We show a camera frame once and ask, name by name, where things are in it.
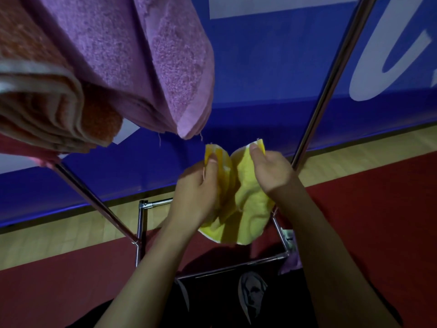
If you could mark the person's left hand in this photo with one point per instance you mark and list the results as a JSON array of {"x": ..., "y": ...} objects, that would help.
[{"x": 194, "y": 198}]

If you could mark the person's right hand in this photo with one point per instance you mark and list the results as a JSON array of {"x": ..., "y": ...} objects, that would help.
[{"x": 273, "y": 170}]

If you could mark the yellow white cloth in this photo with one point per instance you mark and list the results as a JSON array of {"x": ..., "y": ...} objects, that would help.
[{"x": 245, "y": 204}]

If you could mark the purple towel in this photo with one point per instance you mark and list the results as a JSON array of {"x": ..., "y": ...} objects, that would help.
[
  {"x": 292, "y": 259},
  {"x": 136, "y": 58}
]

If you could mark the metal drying rack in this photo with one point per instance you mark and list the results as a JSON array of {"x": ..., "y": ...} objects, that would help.
[{"x": 327, "y": 88}]

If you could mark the pink towel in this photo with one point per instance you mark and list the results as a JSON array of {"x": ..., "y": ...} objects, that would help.
[{"x": 27, "y": 150}]

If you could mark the orange patterned towel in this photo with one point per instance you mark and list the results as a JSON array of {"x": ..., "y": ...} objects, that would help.
[{"x": 44, "y": 88}]

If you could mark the person's right forearm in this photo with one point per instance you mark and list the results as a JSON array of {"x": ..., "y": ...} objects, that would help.
[{"x": 334, "y": 263}]

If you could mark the person's left forearm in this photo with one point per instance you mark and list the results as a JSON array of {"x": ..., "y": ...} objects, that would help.
[{"x": 146, "y": 280}]

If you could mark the person's left grey shoe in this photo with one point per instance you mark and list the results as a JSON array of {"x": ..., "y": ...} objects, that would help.
[{"x": 182, "y": 293}]

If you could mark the person's grey shoe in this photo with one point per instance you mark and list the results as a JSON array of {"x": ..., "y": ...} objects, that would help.
[
  {"x": 182, "y": 293},
  {"x": 252, "y": 293}
]

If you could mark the person's right grey shoe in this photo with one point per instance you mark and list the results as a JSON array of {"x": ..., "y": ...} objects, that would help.
[{"x": 252, "y": 293}]

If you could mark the person's black trousers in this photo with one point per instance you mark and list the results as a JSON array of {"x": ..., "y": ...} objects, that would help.
[{"x": 283, "y": 304}]

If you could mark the blue banner with white print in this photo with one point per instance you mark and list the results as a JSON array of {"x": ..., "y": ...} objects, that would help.
[{"x": 273, "y": 64}]

